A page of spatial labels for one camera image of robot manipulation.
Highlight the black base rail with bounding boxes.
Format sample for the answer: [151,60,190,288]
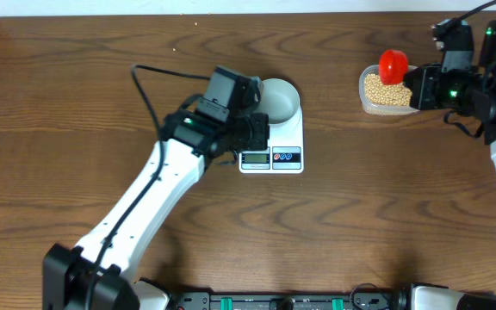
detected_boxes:
[164,292,392,310]

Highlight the red plastic measuring scoop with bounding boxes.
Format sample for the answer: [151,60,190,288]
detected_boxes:
[378,49,409,85]

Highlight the white digital kitchen scale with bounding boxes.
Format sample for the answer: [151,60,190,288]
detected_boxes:
[239,107,304,174]

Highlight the light blue bowl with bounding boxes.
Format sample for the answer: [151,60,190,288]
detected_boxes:
[256,78,301,125]

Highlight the clear plastic container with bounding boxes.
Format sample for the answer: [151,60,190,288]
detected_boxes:
[359,65,418,116]

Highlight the soybeans in container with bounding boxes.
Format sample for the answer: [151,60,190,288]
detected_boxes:
[363,73,412,107]

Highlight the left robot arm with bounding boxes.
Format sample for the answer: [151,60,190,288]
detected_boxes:
[42,109,270,309]

